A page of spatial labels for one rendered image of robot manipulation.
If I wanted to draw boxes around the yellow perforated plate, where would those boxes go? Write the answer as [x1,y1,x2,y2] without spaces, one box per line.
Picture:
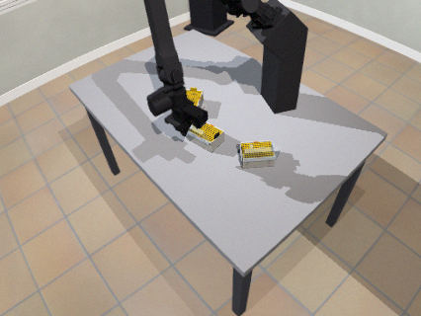
[201,123,223,142]
[186,88,202,105]
[241,142,272,155]

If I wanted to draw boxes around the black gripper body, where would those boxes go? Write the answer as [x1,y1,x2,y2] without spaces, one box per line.
[164,103,191,131]

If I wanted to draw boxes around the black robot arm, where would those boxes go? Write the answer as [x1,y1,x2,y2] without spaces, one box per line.
[143,0,282,129]

